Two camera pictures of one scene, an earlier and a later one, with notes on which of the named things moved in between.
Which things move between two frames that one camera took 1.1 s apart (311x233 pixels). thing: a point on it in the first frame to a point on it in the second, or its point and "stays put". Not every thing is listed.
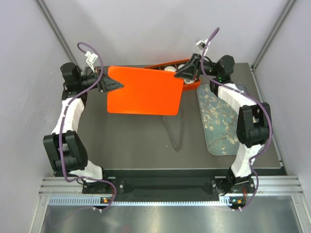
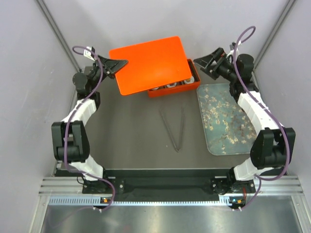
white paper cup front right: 188,81 stays put
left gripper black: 107,83 to 112,66
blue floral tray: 220,121 stays put
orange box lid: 145,91 to 151,64
